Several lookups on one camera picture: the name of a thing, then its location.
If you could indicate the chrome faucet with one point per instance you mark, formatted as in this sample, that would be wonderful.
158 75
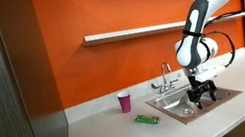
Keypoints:
166 86

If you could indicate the white floating wall shelf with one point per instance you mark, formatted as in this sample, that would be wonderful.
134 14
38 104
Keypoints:
123 35

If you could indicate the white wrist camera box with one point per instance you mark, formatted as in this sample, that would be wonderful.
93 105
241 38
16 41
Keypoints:
211 72

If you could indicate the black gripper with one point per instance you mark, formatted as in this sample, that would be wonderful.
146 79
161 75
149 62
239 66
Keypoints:
200 87

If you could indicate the pink plastic cup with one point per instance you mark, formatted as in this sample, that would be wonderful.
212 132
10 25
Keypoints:
125 103

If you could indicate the stainless steel sink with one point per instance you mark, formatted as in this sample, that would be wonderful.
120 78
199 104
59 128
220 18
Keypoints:
172 103

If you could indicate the green granola bar packet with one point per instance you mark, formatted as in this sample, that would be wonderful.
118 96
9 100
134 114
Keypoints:
147 119

